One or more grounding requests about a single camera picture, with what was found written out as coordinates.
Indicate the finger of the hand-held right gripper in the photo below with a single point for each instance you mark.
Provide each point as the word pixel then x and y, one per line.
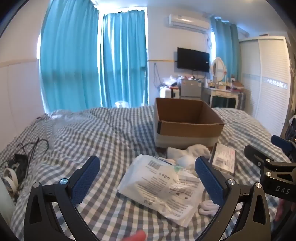
pixel 254 151
pixel 281 143

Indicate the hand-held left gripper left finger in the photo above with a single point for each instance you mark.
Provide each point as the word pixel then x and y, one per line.
pixel 86 178

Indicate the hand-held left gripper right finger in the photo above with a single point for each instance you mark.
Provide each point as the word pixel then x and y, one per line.
pixel 209 179

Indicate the dark labelled packet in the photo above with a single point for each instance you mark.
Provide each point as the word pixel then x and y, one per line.
pixel 223 160

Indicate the white cloth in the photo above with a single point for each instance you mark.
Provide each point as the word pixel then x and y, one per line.
pixel 200 150
pixel 207 207

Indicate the small pale blue packet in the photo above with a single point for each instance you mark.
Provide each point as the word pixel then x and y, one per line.
pixel 186 162

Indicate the brown cardboard box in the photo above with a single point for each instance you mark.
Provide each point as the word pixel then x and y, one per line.
pixel 185 132

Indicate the large white plastic packet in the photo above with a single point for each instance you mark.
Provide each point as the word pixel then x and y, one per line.
pixel 150 180

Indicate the person's right hand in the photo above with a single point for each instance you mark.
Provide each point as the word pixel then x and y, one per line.
pixel 281 209

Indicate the person's left hand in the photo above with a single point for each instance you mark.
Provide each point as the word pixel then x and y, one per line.
pixel 135 236

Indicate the dark cloth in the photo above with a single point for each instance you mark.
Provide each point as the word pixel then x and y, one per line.
pixel 291 127

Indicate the grey checked blanket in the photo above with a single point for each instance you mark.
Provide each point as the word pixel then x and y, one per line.
pixel 104 143

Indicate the clear plastic bag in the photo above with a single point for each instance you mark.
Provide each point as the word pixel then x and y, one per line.
pixel 60 122

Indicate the white wardrobe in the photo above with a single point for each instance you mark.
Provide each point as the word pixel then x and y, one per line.
pixel 266 81

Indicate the white dressing table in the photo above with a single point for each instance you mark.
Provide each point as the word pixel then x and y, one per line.
pixel 219 95

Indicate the tape roll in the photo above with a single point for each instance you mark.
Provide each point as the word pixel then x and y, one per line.
pixel 9 179

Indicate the white plastic bag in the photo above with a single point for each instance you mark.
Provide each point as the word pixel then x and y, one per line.
pixel 120 104

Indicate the white round container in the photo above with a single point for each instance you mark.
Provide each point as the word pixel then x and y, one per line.
pixel 5 197

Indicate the oval white mirror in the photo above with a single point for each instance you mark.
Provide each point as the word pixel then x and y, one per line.
pixel 218 69

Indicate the small grey fridge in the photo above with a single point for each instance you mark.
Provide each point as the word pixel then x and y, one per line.
pixel 190 89

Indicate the white suitcase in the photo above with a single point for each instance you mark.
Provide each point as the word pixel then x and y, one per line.
pixel 166 93

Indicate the crumpled clear bag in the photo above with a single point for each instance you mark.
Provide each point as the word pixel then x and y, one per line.
pixel 170 81

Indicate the narrow teal curtain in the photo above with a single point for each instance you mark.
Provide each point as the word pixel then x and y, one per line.
pixel 225 46

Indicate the black television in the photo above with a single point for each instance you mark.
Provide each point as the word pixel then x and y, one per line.
pixel 193 59

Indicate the wide teal curtain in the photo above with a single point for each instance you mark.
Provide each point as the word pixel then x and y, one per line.
pixel 69 58

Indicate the white air conditioner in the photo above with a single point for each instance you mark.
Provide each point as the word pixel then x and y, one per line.
pixel 188 23

